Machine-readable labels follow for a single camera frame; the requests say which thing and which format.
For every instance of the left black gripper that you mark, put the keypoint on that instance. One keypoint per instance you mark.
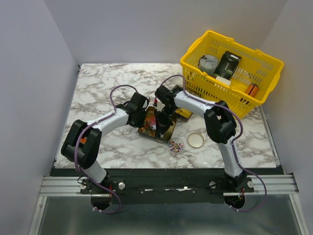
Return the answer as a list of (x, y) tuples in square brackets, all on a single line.
[(142, 123)]

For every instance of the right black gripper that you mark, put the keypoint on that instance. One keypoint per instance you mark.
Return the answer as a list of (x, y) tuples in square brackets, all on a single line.
[(162, 123)]

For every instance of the silver metal scoop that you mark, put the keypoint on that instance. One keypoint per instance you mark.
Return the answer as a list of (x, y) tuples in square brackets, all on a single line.
[(152, 122)]

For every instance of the hinged candy tin box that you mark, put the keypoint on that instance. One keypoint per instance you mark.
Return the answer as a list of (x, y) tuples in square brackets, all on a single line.
[(180, 114)]

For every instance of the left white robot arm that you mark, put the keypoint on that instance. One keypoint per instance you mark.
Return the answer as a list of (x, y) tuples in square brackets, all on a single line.
[(82, 142)]

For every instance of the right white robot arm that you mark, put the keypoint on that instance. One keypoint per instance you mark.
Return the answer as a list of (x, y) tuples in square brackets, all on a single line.
[(219, 121)]

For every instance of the clear glass jar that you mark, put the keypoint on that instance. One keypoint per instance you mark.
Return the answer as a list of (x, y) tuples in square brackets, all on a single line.
[(175, 146)]

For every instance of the gold jar lid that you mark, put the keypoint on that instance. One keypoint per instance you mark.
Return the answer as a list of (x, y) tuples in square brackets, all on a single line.
[(195, 140)]

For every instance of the white box in basket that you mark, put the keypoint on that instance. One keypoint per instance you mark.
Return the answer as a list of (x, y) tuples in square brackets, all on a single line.
[(223, 80)]

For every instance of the grey tape roll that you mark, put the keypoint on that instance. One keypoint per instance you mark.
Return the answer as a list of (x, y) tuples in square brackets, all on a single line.
[(208, 64)]

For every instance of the yellow plastic basket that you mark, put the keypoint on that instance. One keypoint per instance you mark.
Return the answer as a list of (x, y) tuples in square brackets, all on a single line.
[(255, 67)]

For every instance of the black product box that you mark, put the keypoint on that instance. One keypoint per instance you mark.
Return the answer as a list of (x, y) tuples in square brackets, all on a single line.
[(227, 65)]

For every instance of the orange cylinder bottle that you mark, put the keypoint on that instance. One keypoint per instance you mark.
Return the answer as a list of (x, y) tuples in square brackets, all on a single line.
[(252, 90)]

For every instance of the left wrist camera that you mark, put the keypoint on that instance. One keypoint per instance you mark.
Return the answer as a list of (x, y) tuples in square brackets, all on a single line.
[(138, 102)]

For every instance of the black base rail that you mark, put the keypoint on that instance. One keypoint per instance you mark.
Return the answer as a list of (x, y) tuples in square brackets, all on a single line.
[(212, 186)]

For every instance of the aluminium frame rail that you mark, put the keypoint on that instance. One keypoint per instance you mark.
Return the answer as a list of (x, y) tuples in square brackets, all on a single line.
[(69, 186)]

